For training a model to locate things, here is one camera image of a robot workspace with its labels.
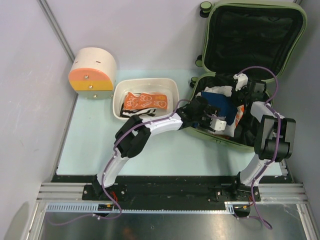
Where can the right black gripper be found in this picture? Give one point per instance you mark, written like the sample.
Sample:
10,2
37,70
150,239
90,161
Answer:
234,94

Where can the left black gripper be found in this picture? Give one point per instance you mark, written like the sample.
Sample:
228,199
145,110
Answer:
211,110

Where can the navy blue garment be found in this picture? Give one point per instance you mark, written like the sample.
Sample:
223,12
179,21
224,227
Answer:
225,105

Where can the plain white garment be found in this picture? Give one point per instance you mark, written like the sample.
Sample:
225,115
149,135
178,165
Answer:
223,90

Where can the white orange patterned cloth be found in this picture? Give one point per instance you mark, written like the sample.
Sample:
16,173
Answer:
229,130

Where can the white rectangular plastic basin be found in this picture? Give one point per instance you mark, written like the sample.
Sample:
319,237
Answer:
164,86

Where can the green hard-shell suitcase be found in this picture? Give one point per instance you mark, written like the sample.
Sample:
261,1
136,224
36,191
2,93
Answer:
256,37

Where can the orange bunny pattern towel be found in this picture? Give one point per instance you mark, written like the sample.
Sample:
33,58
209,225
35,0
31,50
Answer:
139,101

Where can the black white striped garment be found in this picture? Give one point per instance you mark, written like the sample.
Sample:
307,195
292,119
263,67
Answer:
149,112

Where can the cream drawer box orange fronts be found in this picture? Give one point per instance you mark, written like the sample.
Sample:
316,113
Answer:
93,73

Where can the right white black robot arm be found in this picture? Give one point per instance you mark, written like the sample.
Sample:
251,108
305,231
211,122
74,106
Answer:
273,143

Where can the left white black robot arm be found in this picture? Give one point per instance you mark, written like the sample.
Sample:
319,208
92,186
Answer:
132,137

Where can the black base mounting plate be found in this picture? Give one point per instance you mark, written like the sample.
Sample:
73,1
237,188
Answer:
165,193

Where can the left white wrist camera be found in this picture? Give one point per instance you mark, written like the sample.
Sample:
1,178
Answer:
217,124

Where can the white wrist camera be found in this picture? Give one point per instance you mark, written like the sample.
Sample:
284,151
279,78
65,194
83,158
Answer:
241,81
217,124

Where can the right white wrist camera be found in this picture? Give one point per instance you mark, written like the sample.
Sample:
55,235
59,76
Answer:
241,81

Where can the aluminium frame rail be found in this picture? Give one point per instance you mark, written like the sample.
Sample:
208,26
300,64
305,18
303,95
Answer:
270,193

